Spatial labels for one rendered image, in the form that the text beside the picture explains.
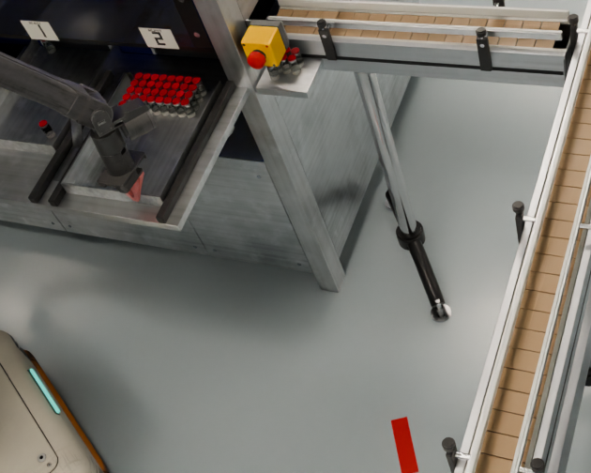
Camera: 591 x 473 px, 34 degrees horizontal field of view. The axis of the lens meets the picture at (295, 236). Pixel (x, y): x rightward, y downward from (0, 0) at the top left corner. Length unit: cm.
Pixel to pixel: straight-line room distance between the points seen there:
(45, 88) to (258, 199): 92
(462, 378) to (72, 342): 124
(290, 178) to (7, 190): 70
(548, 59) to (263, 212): 96
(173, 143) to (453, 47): 65
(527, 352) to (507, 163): 151
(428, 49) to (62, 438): 137
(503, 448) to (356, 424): 114
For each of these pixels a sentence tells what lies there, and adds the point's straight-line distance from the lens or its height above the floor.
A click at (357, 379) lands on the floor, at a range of 273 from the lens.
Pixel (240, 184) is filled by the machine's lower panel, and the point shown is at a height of 49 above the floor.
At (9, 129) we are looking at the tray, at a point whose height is 88.
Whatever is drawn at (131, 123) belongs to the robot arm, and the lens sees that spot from 195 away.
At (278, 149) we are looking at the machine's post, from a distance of 238.
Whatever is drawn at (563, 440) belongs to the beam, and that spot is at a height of 55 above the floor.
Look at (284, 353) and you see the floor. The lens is 283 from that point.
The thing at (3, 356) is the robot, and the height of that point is 28.
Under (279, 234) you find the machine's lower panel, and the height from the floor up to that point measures 28.
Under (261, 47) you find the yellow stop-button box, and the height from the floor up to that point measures 102.
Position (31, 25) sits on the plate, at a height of 104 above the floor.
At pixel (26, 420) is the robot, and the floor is 28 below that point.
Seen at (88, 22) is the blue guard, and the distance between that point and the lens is 232.
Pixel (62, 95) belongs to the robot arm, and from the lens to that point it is 187.
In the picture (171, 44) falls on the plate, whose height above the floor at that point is 100.
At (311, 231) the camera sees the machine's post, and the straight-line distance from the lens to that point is 264.
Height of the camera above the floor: 236
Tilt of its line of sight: 51 degrees down
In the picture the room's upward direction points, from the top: 24 degrees counter-clockwise
